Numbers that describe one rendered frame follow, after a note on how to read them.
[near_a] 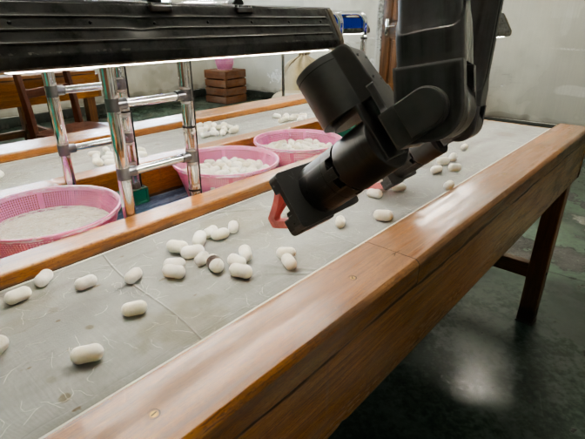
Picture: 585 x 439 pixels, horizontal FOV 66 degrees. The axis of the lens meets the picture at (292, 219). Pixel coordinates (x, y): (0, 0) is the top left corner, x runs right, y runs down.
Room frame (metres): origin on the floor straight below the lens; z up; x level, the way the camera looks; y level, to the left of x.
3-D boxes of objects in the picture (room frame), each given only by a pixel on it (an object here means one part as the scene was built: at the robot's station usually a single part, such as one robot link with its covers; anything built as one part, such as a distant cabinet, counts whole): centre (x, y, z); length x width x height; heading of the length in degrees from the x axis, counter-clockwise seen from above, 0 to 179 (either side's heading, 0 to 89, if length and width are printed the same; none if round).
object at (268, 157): (1.10, 0.17, 0.72); 0.27 x 0.27 x 0.10
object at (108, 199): (0.77, 0.46, 0.72); 0.27 x 0.27 x 0.10
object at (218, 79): (6.74, 0.96, 0.32); 0.42 x 0.42 x 0.64; 53
